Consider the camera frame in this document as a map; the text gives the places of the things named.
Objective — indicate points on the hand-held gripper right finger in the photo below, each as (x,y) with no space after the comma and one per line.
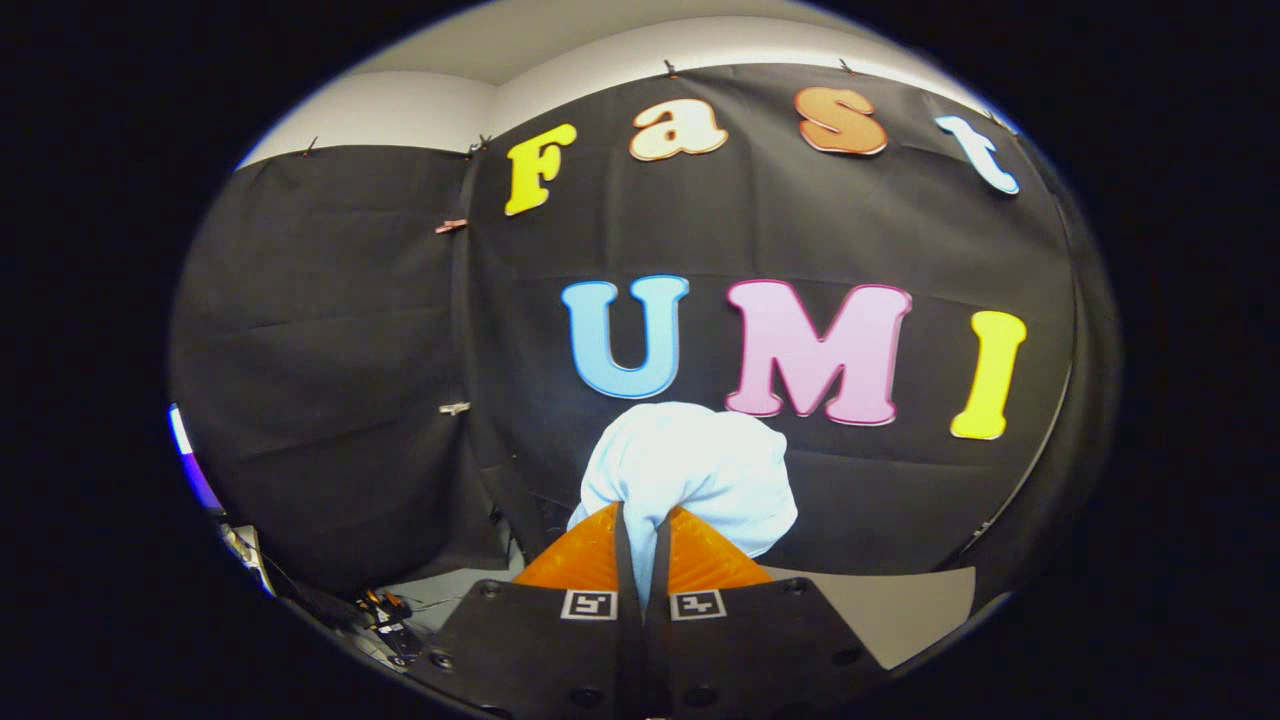
(750,650)

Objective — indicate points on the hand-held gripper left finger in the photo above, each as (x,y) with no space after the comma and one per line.
(540,650)

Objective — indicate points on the light blue garment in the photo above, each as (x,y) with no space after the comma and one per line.
(690,460)

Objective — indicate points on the black and orange tool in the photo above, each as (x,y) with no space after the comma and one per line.
(390,615)

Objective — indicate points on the white clothespin clip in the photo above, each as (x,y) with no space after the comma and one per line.
(454,408)

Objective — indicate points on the black backdrop cloth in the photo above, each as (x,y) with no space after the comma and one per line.
(800,230)

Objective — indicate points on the pink clothespin clip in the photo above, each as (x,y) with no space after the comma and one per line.
(451,226)

